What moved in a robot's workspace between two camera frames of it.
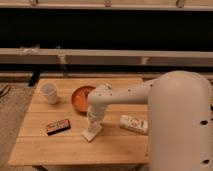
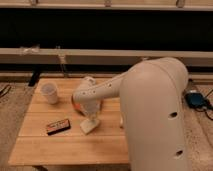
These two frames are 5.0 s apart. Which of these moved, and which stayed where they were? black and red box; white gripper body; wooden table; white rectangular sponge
Moved: white rectangular sponge; white gripper body
Stayed: black and red box; wooden table
